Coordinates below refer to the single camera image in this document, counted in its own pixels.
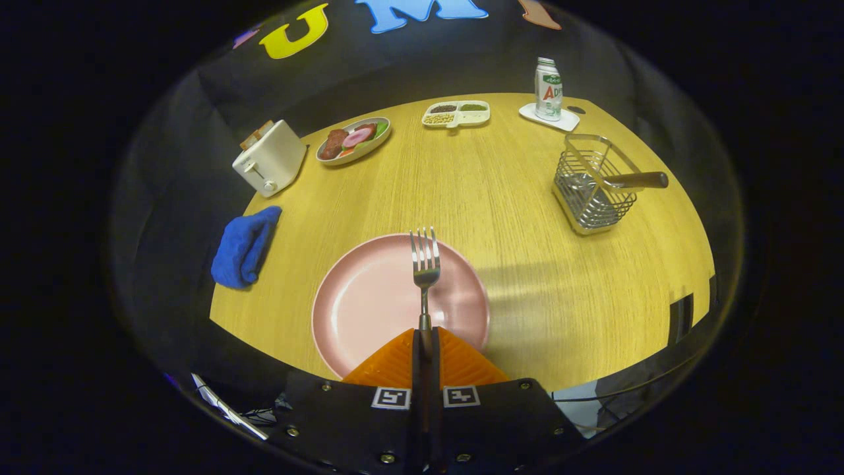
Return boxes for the white milk bottle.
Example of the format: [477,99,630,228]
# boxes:
[534,57,563,121]

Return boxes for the white divided dish of beans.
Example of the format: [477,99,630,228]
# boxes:
[421,100,491,129]

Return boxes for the white toaster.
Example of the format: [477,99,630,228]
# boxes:
[232,119,308,198]

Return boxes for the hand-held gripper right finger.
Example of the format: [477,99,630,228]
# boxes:
[432,327,584,475]

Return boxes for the blue cloth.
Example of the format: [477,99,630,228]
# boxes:
[210,206,283,290]

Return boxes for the grey plate of food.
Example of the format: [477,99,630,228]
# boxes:
[316,117,392,166]

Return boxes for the metal fork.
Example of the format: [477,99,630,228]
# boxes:
[409,227,441,396]

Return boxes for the pink plate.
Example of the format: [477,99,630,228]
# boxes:
[311,233,491,380]

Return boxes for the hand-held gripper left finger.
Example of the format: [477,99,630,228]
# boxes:
[267,327,423,475]

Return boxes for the white square coaster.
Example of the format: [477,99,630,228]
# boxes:
[518,102,581,132]

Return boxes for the brown meat piece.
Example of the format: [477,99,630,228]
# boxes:
[321,129,348,160]

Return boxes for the black backdrop cloth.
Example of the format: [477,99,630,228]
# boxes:
[109,0,742,396]

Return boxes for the toast slices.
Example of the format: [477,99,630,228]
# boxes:
[239,120,274,150]

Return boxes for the metal spoon with wooden handle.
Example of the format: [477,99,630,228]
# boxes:
[567,172,669,199]

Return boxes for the metal wire basket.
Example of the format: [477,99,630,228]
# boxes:
[552,134,644,236]

